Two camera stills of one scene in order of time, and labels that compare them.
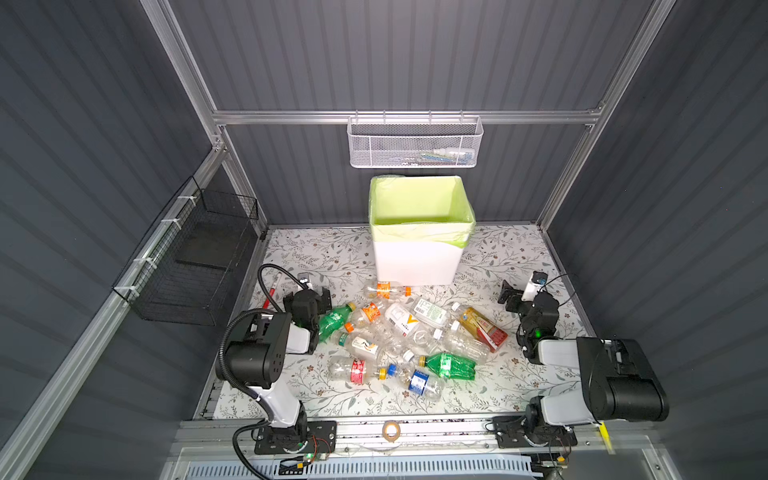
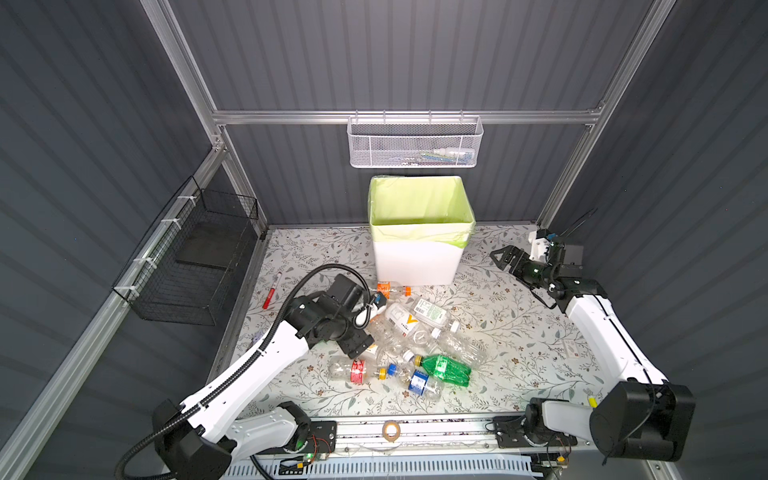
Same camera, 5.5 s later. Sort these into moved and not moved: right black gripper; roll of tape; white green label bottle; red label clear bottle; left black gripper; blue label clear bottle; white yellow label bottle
Moved: right black gripper; left black gripper
Not moved: red label clear bottle; roll of tape; white green label bottle; blue label clear bottle; white yellow label bottle
